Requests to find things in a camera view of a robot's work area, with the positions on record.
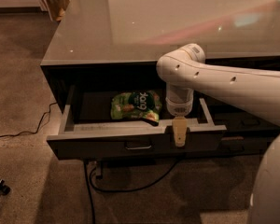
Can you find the grey drawer cabinet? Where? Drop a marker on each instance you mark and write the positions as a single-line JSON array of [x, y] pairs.
[[108, 47]]

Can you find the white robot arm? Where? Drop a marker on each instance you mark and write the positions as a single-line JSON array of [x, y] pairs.
[[185, 71]]

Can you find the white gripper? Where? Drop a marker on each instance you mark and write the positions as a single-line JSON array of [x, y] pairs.
[[179, 108]]

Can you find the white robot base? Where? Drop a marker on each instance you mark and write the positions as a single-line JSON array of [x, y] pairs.
[[264, 207]]

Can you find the grey drawer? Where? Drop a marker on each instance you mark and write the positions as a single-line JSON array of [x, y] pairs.
[[244, 145], [110, 141], [242, 122]]

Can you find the green snack bag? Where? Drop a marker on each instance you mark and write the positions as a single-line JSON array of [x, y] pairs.
[[144, 105]]

